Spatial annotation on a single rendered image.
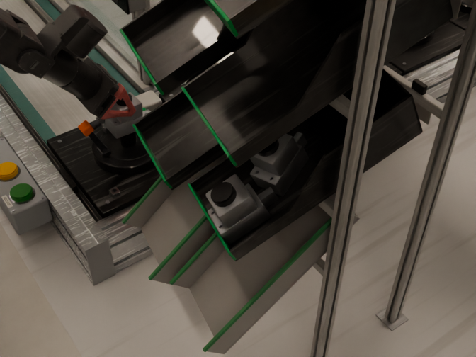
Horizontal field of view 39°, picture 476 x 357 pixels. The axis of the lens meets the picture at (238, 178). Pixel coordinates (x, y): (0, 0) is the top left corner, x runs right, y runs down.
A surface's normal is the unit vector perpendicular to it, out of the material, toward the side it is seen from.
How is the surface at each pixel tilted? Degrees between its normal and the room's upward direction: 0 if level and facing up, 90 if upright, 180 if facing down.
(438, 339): 0
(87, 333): 0
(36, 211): 90
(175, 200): 45
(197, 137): 25
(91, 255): 90
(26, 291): 0
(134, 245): 90
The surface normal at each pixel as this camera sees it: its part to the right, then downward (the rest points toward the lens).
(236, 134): -0.37, -0.52
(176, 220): -0.63, -0.29
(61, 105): 0.00, -0.71
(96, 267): 0.58, 0.58
